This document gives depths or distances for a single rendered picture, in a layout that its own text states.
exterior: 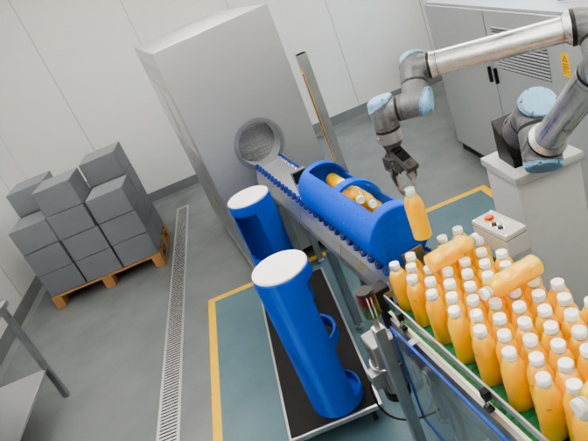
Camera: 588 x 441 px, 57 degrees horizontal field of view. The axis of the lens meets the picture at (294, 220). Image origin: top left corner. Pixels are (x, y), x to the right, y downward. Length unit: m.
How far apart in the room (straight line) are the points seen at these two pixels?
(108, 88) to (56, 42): 0.77
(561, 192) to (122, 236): 4.17
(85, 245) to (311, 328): 3.55
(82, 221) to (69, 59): 2.44
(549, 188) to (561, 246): 0.32
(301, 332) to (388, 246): 0.62
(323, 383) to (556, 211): 1.37
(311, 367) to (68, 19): 5.56
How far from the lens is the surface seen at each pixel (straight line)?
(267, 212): 3.43
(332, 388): 2.86
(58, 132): 7.57
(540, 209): 2.67
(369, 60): 7.52
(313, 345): 2.67
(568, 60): 3.57
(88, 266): 5.85
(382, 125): 1.94
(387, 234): 2.30
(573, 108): 2.07
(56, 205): 5.64
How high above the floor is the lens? 2.28
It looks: 25 degrees down
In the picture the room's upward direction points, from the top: 23 degrees counter-clockwise
